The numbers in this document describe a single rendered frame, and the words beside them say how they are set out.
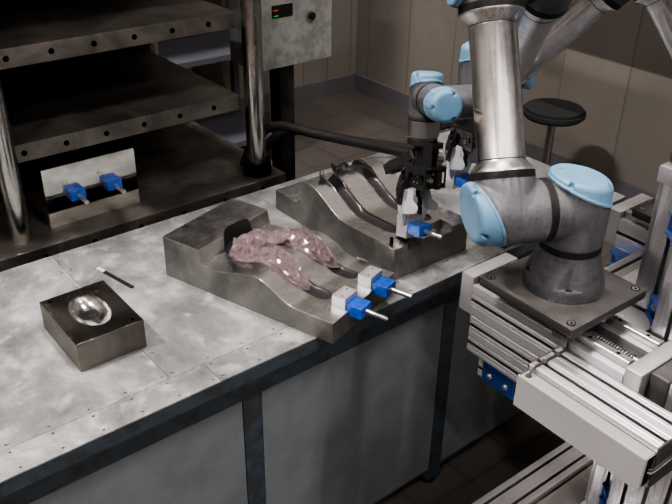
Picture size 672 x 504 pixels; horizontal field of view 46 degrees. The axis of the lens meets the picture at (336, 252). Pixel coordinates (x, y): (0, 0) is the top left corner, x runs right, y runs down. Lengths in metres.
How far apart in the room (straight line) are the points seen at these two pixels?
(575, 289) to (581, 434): 0.27
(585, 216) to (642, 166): 2.88
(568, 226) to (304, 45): 1.45
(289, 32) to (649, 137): 2.20
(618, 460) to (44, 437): 1.02
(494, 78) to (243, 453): 1.02
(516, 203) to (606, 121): 3.01
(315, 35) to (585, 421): 1.69
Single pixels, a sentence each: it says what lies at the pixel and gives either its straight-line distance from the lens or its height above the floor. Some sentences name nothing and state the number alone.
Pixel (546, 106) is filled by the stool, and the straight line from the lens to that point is 4.01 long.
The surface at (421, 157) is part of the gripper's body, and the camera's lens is 1.90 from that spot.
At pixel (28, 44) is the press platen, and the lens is 2.20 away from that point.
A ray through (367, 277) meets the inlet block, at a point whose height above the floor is 0.88.
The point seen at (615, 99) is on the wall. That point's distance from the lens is 4.34.
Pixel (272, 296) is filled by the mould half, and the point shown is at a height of 0.86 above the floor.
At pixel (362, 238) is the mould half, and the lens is 2.02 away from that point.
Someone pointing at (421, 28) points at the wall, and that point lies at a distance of 5.21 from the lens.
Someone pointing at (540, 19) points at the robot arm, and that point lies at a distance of 1.58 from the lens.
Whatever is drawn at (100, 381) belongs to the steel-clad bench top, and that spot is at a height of 0.80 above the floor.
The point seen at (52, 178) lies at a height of 0.93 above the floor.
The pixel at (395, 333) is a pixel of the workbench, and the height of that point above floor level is 0.65.
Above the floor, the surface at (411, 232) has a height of 0.92.
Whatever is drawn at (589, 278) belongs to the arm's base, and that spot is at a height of 1.09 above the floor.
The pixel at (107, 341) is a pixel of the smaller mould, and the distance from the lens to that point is 1.74.
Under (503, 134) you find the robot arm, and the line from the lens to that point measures 1.42.
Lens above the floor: 1.85
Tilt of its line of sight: 30 degrees down
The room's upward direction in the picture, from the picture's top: 1 degrees clockwise
